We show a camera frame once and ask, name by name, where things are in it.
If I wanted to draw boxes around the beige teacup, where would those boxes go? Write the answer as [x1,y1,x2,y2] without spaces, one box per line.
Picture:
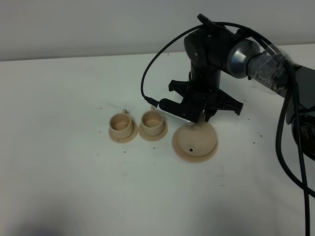
[140,106,164,127]
[109,109,133,140]

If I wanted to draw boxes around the beige cup saucer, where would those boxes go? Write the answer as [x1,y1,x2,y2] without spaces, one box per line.
[108,121,138,144]
[138,121,168,142]

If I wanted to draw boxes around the black camera cable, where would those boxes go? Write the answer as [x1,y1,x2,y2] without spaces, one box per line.
[140,22,315,236]

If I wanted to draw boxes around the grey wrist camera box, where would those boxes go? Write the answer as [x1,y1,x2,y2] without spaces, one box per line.
[157,98,204,123]

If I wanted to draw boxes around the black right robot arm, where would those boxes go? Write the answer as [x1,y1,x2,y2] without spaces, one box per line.
[159,14,290,122]

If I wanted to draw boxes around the beige left teacup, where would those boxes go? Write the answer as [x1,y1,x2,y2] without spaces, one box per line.
[109,109,133,140]

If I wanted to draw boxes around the beige left cup saucer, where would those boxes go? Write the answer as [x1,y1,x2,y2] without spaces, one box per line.
[108,121,138,144]

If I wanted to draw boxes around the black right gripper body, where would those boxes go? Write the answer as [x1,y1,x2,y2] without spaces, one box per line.
[169,80,243,121]

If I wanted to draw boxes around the beige teapot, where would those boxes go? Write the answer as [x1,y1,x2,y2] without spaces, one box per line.
[172,114,218,163]

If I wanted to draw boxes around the beige right cup saucer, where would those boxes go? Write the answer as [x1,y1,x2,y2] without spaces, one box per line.
[138,121,168,142]

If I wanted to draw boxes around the beige right teacup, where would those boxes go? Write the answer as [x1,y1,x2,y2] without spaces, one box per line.
[140,106,164,127]

